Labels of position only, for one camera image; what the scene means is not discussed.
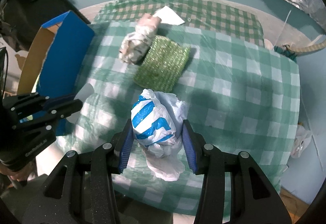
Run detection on black hanging clothes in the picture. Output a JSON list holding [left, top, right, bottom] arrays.
[[0, 0, 91, 51]]

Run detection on green glitter sponge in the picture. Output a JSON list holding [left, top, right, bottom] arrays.
[[134, 35, 191, 93]]

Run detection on cardboard box with blue rim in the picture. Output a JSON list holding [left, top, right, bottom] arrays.
[[19, 10, 95, 135]]

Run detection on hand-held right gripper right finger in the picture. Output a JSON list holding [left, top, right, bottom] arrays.
[[181, 120, 291, 224]]

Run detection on rolled patterned cloth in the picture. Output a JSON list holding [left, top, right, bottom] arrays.
[[119, 13, 162, 65]]

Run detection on white blue striped plastic bag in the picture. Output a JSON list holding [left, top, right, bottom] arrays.
[[131, 89, 187, 182]]

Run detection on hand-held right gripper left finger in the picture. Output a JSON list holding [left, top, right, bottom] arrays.
[[29, 121, 134, 224]]

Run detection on black cable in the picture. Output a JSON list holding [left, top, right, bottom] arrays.
[[0, 47, 9, 93]]

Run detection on green checked tablecloth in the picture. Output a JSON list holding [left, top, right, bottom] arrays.
[[55, 0, 301, 214]]

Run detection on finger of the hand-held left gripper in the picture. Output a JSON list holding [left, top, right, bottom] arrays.
[[5, 93, 74, 113], [13, 99, 83, 138]]

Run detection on white paper card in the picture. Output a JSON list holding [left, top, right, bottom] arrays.
[[153, 6, 185, 25]]

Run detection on person's left hand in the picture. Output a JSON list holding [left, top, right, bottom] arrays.
[[0, 162, 28, 187]]

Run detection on beige braided rope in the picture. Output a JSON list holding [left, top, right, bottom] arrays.
[[290, 34, 326, 56]]

